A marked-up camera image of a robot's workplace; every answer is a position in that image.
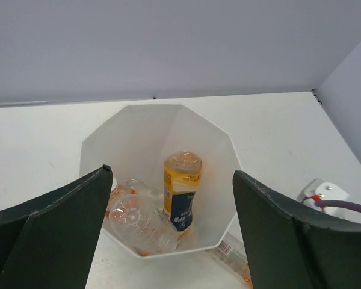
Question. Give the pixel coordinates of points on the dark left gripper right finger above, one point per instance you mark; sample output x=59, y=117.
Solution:
x=289, y=245

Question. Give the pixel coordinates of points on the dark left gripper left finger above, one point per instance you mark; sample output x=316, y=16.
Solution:
x=50, y=241

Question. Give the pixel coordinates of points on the orange drink bottle white label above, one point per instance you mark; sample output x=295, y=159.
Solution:
x=230, y=253

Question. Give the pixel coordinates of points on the clear bottle white cap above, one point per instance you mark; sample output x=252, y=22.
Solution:
x=138, y=222

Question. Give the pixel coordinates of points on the orange bottle blue label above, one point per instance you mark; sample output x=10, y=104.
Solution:
x=182, y=174

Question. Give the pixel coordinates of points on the white octagonal plastic bin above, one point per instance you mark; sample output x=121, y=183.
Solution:
x=137, y=139

